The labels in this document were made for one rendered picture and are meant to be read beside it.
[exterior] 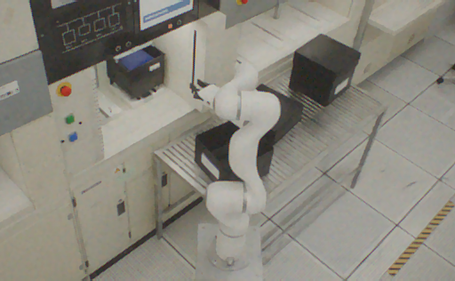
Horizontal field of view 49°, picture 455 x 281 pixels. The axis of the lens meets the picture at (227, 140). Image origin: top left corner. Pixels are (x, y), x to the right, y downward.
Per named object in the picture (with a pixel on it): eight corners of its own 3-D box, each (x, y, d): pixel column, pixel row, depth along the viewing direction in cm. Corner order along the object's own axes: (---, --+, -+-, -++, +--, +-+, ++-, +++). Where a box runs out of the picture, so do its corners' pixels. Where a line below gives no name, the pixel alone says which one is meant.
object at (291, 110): (273, 146, 261) (276, 128, 252) (228, 120, 273) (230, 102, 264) (301, 118, 279) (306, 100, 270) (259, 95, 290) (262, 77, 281)
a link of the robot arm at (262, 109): (222, 199, 196) (263, 201, 197) (224, 220, 186) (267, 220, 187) (233, 84, 170) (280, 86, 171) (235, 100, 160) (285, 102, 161)
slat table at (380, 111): (225, 305, 277) (238, 224, 224) (155, 237, 304) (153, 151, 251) (355, 187, 348) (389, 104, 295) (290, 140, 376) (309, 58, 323)
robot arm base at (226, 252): (251, 271, 207) (258, 246, 194) (206, 269, 206) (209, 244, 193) (250, 233, 221) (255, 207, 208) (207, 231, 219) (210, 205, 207)
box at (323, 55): (325, 108, 287) (336, 73, 270) (286, 85, 299) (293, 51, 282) (351, 87, 304) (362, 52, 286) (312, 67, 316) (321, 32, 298)
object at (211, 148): (193, 160, 249) (194, 135, 237) (235, 140, 263) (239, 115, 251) (226, 196, 234) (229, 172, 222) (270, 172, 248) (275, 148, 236)
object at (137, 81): (129, 107, 253) (125, 54, 231) (106, 87, 262) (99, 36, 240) (166, 87, 266) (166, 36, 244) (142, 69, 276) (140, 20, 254)
